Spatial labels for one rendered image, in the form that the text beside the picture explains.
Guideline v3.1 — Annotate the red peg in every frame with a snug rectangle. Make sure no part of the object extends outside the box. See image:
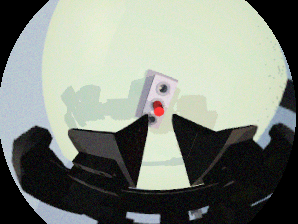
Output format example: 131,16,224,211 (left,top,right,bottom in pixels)
154,101,164,117

